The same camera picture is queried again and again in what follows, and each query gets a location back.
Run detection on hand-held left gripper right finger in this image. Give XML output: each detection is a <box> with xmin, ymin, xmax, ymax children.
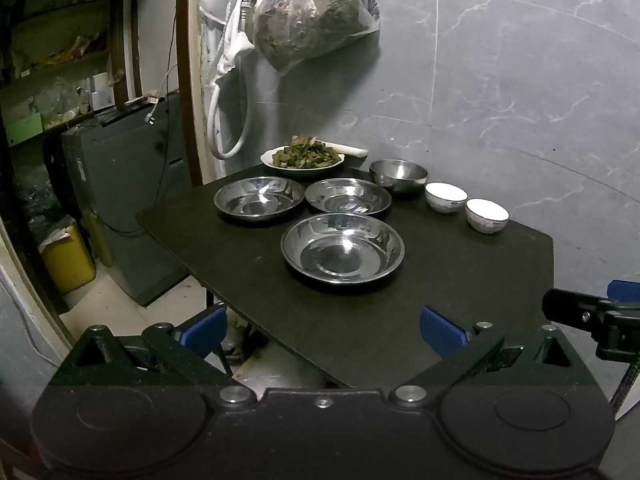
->
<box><xmin>387</xmin><ymin>306</ymin><xmax>596</xmax><ymax>408</ymax></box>

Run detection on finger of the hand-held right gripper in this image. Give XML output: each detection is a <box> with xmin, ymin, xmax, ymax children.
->
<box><xmin>606</xmin><ymin>279</ymin><xmax>640</xmax><ymax>306</ymax></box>
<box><xmin>542</xmin><ymin>287</ymin><xmax>618</xmax><ymax>331</ymax></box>

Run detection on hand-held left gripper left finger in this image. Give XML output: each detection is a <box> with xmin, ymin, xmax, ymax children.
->
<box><xmin>50</xmin><ymin>305</ymin><xmax>258</xmax><ymax>407</ymax></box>

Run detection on large stainless steel plate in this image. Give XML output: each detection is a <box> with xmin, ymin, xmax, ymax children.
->
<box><xmin>280</xmin><ymin>212</ymin><xmax>405</xmax><ymax>286</ymax></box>

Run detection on small white ceramic bowl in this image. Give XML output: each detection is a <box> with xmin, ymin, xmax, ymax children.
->
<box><xmin>425</xmin><ymin>182</ymin><xmax>469</xmax><ymax>214</ymax></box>
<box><xmin>465</xmin><ymin>198</ymin><xmax>510</xmax><ymax>234</ymax></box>

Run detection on stainless steel bowl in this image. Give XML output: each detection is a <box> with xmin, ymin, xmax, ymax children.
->
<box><xmin>369</xmin><ymin>159</ymin><xmax>429</xmax><ymax>196</ymax></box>

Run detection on yellow box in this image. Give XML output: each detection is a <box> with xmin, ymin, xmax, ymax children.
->
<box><xmin>40</xmin><ymin>222</ymin><xmax>97</xmax><ymax>295</ymax></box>

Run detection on grey cabinet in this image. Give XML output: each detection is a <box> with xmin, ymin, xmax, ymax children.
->
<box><xmin>60</xmin><ymin>92</ymin><xmax>206</xmax><ymax>308</ymax></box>

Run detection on white plate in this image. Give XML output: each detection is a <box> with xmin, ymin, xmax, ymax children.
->
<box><xmin>260</xmin><ymin>145</ymin><xmax>346</xmax><ymax>177</ymax></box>

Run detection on stir-fried green vegetables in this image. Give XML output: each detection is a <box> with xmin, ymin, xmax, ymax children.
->
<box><xmin>270</xmin><ymin>135</ymin><xmax>341</xmax><ymax>168</ymax></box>

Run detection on white radish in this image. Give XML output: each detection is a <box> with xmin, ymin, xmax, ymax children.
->
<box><xmin>320</xmin><ymin>142</ymin><xmax>370</xmax><ymax>157</ymax></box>

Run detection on dark plastic bag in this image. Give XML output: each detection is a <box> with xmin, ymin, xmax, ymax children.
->
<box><xmin>15</xmin><ymin>160</ymin><xmax>66</xmax><ymax>231</ymax></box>

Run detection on white boxes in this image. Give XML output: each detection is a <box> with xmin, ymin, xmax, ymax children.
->
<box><xmin>90</xmin><ymin>72</ymin><xmax>116</xmax><ymax>111</ymax></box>

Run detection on green box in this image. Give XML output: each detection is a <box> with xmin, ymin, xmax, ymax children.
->
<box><xmin>6</xmin><ymin>112</ymin><xmax>43</xmax><ymax>147</ymax></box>

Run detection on clear plastic bags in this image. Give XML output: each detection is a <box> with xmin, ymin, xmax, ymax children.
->
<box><xmin>40</xmin><ymin>77</ymin><xmax>93</xmax><ymax>121</ymax></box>

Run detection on wooden shelf unit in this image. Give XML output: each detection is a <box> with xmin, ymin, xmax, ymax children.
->
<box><xmin>0</xmin><ymin>0</ymin><xmax>142</xmax><ymax>136</ymax></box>

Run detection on colourful packets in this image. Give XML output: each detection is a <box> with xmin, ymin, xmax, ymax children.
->
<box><xmin>30</xmin><ymin>32</ymin><xmax>108</xmax><ymax>66</ymax></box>

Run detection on plastic bag of dried greens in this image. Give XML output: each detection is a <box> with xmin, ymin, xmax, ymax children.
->
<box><xmin>252</xmin><ymin>0</ymin><xmax>381</xmax><ymax>73</ymax></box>

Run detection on black braided cable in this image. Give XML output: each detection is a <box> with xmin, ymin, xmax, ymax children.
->
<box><xmin>609</xmin><ymin>359</ymin><xmax>640</xmax><ymax>413</ymax></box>

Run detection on white hose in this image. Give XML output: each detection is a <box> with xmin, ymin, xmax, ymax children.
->
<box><xmin>206</xmin><ymin>0</ymin><xmax>266</xmax><ymax>161</ymax></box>

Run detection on white charging cable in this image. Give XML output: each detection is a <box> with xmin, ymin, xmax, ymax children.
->
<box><xmin>144</xmin><ymin>62</ymin><xmax>181</xmax><ymax>125</ymax></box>

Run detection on brown wooden door frame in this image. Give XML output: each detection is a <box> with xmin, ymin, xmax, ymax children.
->
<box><xmin>175</xmin><ymin>0</ymin><xmax>207</xmax><ymax>186</ymax></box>

